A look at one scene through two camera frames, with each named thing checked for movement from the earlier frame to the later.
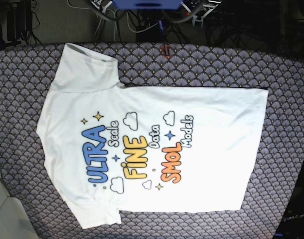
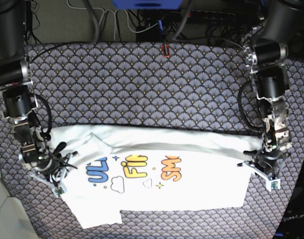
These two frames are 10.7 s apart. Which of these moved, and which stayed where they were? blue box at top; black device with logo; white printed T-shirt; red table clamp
Moved: white printed T-shirt
Stayed: black device with logo; red table clamp; blue box at top
